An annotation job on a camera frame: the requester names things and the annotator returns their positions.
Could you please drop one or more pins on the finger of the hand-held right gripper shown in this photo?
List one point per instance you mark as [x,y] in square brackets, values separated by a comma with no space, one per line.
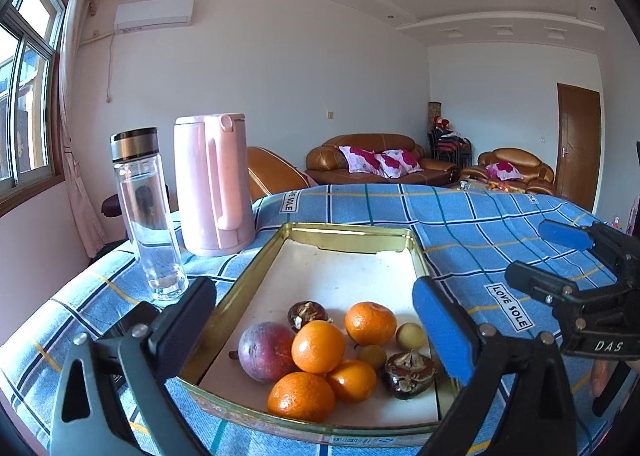
[565,234]
[535,281]

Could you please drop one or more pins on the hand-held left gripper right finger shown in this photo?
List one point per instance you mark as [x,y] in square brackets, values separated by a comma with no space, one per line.
[440,331]

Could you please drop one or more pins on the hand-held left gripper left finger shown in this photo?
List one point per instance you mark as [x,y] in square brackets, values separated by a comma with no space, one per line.
[185,321]

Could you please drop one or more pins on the small yellow longan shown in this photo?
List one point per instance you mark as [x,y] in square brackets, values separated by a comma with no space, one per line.
[371,355]
[410,336]

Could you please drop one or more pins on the orange mandarin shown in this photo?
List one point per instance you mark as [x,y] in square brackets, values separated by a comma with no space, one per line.
[318,347]
[352,380]
[301,396]
[370,323]

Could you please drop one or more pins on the purple passion fruit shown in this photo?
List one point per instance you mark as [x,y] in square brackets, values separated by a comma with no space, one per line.
[265,351]

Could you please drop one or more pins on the gold metal tin box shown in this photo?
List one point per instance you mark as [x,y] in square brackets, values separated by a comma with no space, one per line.
[340,271]

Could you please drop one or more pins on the person's right hand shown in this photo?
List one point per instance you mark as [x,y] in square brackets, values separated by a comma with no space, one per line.
[598,376]

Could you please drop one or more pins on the brown leather armchair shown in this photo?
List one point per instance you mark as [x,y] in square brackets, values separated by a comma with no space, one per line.
[272,171]
[537,176]

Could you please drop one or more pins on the blue plaid tablecloth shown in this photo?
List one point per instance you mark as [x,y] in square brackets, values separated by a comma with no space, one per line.
[475,236]

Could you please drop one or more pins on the low coffee table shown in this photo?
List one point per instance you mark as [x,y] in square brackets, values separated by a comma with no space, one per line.
[490,186]

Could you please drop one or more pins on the pink floral pillow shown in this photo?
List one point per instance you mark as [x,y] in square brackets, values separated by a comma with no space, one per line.
[400,163]
[502,169]
[362,158]

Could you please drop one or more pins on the brown wooden door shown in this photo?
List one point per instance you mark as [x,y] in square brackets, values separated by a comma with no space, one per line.
[577,136]

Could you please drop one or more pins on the clear glass water bottle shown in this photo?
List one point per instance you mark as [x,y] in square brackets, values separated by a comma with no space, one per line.
[147,216]

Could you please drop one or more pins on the pink electric kettle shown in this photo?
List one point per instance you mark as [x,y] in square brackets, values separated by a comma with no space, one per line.
[200,186]

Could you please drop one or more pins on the dark round stool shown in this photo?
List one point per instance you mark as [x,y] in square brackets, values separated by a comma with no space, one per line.
[111,203]

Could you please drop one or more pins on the stacked dark chairs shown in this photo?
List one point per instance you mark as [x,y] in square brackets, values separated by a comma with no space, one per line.
[450,146]

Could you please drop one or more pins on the tall floor vase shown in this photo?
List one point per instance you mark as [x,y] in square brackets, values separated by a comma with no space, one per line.
[434,111]

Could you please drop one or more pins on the brown leather sofa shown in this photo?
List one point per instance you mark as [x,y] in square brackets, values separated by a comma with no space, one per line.
[320,158]

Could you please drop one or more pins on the white wall pipe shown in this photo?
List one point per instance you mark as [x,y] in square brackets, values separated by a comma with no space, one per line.
[110,66]

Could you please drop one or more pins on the wooden frame window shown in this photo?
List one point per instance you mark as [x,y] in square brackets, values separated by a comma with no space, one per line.
[25,86]

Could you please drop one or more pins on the white wall air conditioner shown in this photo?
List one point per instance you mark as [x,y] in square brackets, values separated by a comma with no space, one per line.
[152,13]

